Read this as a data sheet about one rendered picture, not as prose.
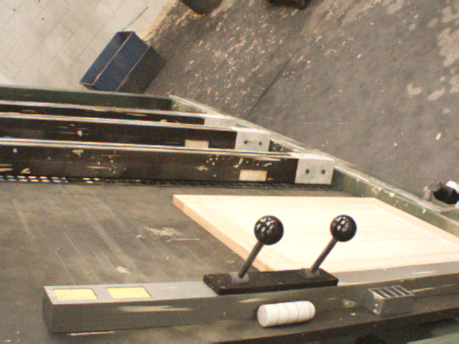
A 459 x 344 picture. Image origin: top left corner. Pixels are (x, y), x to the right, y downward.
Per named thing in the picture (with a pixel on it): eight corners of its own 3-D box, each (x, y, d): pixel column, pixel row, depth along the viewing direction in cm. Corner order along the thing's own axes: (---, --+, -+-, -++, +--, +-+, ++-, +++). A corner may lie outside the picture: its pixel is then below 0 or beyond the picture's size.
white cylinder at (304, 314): (265, 330, 82) (313, 324, 86) (270, 310, 81) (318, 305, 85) (255, 320, 84) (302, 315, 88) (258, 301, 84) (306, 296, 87)
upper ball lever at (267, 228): (251, 295, 85) (293, 231, 77) (226, 296, 83) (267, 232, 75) (241, 273, 87) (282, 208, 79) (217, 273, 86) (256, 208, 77)
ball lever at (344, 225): (320, 288, 91) (366, 229, 83) (299, 290, 89) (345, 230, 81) (311, 268, 93) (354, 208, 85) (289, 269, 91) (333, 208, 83)
